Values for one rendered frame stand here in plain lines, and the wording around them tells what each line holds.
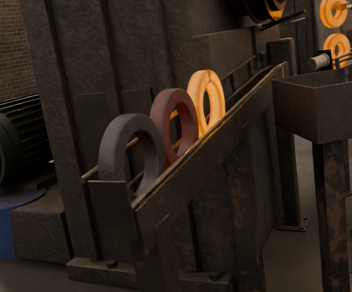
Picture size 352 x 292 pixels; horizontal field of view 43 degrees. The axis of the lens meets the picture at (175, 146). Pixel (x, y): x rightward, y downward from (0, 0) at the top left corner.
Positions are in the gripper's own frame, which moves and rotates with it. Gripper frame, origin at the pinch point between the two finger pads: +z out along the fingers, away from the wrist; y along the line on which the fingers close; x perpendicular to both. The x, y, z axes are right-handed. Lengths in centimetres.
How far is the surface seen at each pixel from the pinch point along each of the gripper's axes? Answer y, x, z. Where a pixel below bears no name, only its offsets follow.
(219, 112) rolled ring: -105, -20, -52
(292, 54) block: -31.2, -16.9, -4.5
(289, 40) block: -32.1, -10.7, -4.1
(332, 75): -65, -17, -55
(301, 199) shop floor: -20, -90, 4
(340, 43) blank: 1.4, -16.8, -2.3
